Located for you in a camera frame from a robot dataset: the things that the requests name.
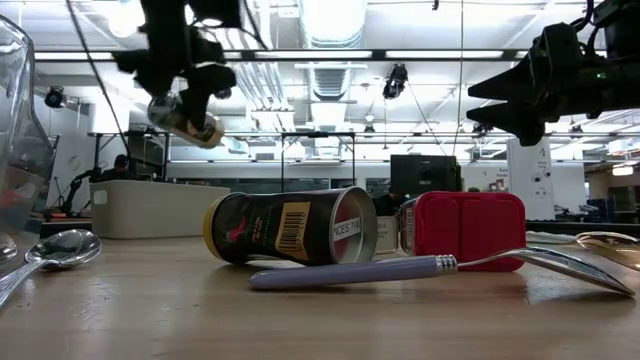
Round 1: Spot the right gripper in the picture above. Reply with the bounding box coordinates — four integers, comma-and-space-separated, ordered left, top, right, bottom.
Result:
465, 55, 640, 148

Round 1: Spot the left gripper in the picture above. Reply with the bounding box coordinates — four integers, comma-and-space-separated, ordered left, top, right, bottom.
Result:
113, 27, 239, 133

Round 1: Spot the clear glass spice jar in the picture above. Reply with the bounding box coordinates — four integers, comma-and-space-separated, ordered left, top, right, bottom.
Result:
146, 94, 227, 150

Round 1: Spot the red lidded spice jar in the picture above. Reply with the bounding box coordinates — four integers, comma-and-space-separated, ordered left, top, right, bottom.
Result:
398, 190, 528, 273

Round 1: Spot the clear plastic container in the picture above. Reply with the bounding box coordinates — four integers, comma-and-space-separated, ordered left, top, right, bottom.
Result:
0, 13, 57, 275

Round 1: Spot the black spice can yellow lid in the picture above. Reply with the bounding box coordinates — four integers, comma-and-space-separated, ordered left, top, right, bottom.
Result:
201, 185, 379, 267

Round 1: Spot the green spice tin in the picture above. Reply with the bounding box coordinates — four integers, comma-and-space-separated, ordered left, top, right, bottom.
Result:
374, 214, 402, 257

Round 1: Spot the silver utensil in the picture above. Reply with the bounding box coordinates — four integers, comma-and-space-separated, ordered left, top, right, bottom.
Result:
524, 229, 640, 273

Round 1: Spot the periwinkle handled spoon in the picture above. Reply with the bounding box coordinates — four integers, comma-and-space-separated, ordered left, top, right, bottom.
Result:
248, 245, 637, 297

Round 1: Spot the white column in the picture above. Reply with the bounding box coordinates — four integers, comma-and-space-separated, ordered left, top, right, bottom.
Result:
506, 136, 557, 222

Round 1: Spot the black monitor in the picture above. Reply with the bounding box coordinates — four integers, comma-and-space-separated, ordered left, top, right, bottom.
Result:
389, 154, 463, 199

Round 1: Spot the black ceiling spotlight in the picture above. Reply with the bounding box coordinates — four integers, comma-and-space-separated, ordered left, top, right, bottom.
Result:
43, 85, 67, 110
381, 63, 410, 101

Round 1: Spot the white plastic bin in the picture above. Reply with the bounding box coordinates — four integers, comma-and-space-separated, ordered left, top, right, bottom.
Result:
89, 179, 232, 240

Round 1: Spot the black overhead light bar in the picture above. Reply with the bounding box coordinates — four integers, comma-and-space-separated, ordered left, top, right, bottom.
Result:
33, 48, 531, 64

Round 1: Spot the all-metal spoon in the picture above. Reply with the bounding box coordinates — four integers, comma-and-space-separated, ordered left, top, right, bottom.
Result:
0, 228, 103, 307

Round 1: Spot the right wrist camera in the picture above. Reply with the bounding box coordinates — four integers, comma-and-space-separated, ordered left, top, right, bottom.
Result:
531, 22, 585, 69

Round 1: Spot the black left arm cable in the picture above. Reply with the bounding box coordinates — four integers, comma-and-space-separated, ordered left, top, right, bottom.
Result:
63, 0, 132, 154

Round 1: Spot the background black rig frame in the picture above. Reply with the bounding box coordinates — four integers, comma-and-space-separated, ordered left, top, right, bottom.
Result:
88, 129, 357, 195

